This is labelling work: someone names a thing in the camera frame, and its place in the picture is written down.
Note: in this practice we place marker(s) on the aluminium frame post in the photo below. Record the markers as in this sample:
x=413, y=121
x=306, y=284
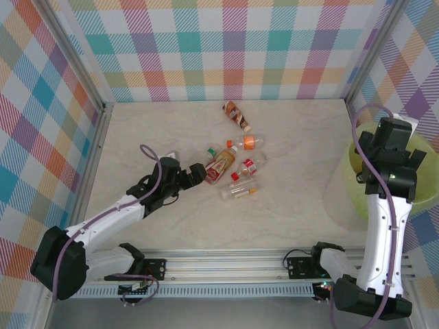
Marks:
x=76, y=55
x=372, y=51

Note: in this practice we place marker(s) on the grey metal panel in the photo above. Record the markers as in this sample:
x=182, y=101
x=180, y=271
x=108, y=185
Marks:
x=223, y=313

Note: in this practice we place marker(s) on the circuit board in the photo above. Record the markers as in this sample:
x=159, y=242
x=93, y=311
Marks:
x=130, y=292
x=324, y=288

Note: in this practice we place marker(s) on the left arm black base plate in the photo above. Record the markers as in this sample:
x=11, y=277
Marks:
x=156, y=269

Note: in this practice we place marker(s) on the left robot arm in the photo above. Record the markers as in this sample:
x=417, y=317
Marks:
x=103, y=219

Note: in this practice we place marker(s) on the right circuit board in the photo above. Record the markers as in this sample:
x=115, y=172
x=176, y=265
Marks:
x=324, y=288

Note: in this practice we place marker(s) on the left circuit board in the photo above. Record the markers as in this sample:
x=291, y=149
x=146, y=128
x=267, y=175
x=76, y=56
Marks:
x=130, y=292

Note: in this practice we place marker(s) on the clear bottle white orange label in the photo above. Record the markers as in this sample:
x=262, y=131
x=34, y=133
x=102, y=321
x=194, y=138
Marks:
x=238, y=190

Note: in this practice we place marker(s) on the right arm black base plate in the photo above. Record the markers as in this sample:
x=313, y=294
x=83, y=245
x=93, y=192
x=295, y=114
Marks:
x=298, y=269

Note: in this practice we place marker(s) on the red gold tea bottle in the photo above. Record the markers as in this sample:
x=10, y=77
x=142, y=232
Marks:
x=221, y=162

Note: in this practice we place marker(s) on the clear bottle red label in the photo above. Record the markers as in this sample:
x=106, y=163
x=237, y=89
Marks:
x=248, y=166

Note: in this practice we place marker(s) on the aluminium side rail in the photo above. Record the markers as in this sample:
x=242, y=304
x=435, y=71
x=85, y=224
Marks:
x=353, y=114
x=89, y=171

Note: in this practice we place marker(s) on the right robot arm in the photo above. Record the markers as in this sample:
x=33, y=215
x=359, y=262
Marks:
x=384, y=240

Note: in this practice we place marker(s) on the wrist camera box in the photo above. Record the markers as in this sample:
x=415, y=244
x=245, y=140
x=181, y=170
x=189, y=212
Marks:
x=173, y=155
x=414, y=125

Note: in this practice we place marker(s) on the clear bottle green cap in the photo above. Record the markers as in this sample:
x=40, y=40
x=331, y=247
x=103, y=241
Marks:
x=212, y=151

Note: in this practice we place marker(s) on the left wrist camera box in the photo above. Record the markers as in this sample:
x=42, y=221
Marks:
x=173, y=155

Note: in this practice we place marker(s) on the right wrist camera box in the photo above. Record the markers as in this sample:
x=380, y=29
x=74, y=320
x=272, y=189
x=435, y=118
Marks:
x=414, y=125

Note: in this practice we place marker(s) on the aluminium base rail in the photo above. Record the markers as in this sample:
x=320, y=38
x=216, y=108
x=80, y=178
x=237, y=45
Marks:
x=223, y=267

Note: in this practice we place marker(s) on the brown chocolate drink bottle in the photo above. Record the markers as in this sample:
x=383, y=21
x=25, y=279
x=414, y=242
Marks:
x=235, y=114

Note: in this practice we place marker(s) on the green translucent bin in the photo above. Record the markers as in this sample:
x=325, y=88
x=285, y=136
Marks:
x=428, y=185

